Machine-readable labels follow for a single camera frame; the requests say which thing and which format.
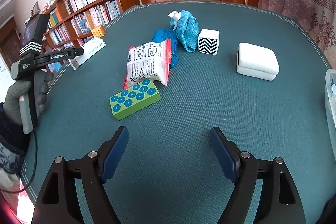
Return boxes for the white medicine box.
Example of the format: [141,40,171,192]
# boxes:
[69,37,106,70]

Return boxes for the orange yellow toy block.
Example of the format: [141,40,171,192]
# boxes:
[91,24,105,38]

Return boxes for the white red glove packet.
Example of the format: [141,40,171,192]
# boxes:
[122,39,171,90]

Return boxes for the white sponge block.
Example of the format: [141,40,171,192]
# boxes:
[237,42,279,81]

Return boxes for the teal cloth with white straps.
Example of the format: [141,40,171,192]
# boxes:
[168,10,199,53]

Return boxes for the grey gloved left hand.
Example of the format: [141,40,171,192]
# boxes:
[3,71,54,126]

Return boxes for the wooden bookshelf with books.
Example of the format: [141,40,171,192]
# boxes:
[24,0,141,67]

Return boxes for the green block blue dots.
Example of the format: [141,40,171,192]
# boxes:
[109,79,161,120]

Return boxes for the clear plastic bowl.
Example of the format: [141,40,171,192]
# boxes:
[325,69,335,149]

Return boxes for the black white zigzag cube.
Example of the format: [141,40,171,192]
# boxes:
[198,29,220,55]

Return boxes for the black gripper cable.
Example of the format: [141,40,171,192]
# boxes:
[0,127,39,195]

